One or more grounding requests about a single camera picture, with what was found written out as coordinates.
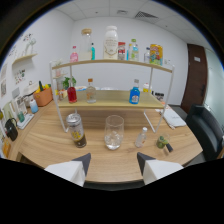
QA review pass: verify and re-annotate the glass bowl of limes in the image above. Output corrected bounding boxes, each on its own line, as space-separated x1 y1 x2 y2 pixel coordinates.
155 133 174 154

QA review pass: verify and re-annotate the clear bottle white label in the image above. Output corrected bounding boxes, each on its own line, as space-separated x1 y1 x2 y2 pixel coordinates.
134 126 149 149

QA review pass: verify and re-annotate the soda water can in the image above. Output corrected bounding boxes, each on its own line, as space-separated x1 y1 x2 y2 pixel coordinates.
65 112 88 149

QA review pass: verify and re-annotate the clear drinking glass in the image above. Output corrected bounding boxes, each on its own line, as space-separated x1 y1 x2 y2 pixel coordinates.
104 114 125 151

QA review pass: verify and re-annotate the white folded cloth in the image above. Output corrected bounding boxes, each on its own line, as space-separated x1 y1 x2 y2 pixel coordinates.
160 108 188 130

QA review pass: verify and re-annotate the black chair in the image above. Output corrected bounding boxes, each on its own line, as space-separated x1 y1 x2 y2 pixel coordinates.
184 104 224 162

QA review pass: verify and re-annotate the white tray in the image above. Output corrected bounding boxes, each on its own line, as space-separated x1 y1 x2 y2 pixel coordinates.
16 113 35 130

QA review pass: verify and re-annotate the black kettle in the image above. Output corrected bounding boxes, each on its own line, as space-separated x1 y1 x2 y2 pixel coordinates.
3 117 19 142

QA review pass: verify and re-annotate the red liquid bottle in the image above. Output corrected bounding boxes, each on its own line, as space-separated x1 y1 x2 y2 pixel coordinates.
66 82 78 104

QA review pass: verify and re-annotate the blue liquid bottle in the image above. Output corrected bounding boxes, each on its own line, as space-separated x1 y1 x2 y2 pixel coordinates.
128 78 141 105

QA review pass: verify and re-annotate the pale blue plastic bottle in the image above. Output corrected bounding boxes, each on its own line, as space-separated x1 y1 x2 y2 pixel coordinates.
29 98 40 114

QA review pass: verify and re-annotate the clear bottle orange cap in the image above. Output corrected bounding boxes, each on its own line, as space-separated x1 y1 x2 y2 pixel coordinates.
85 78 98 104

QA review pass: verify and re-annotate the orange basket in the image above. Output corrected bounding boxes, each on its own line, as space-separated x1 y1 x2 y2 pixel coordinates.
33 87 54 108

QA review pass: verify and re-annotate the white wooden two-tier rack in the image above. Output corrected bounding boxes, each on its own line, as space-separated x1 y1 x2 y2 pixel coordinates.
49 59 176 134

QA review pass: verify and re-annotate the green potted plant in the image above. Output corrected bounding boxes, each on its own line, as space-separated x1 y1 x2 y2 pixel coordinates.
62 75 78 90

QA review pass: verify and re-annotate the brown door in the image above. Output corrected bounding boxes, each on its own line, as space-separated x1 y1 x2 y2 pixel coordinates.
180 43 209 114

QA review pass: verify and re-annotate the clear bottle blue cap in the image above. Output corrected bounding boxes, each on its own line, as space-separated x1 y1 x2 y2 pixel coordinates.
144 46 152 64

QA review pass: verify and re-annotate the yellow cartoon can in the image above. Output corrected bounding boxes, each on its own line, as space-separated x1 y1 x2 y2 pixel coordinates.
149 43 164 66

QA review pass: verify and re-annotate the small pink bottle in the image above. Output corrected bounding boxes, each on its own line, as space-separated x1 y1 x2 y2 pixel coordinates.
69 45 79 63

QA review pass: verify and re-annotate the small light blue bottle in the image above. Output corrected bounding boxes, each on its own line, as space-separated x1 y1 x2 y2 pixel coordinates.
126 43 133 62

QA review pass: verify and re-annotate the clear bottle green cap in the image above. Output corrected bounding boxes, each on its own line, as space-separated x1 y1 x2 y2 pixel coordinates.
129 38 140 62

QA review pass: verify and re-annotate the small teal bottle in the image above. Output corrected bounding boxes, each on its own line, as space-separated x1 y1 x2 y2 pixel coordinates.
90 42 97 61

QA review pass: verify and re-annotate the glass jar cork lid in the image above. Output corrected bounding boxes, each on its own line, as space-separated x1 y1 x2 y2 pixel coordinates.
79 28 94 62

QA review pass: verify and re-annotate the large white bottle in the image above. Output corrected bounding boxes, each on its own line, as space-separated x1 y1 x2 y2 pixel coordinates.
102 25 120 61

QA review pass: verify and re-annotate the white ornament figure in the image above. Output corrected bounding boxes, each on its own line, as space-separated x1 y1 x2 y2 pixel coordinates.
23 33 38 56

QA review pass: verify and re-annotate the large ceiling air vent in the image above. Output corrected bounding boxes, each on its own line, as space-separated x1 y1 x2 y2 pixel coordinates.
134 10 158 20

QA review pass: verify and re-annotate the white picture frame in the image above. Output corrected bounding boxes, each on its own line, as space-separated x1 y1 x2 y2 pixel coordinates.
15 95 29 116

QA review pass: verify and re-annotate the wall photo cluster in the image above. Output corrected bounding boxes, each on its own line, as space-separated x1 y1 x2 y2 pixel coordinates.
13 68 27 85

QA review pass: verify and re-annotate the wooden wall shelf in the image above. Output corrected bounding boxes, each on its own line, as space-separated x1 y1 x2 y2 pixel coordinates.
12 53 38 66

